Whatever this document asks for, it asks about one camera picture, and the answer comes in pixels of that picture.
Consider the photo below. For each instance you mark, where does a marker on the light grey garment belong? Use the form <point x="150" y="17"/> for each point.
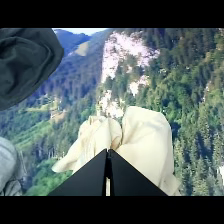
<point x="7" y="166"/>

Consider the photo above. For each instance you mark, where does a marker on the cream garment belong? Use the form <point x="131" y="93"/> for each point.
<point x="143" y="140"/>

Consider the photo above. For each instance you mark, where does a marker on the dark grey garment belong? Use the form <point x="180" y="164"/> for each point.
<point x="25" y="63"/>

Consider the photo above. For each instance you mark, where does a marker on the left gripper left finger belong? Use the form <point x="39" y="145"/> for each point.
<point x="90" y="180"/>

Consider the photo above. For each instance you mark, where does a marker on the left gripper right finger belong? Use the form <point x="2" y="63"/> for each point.
<point x="128" y="181"/>

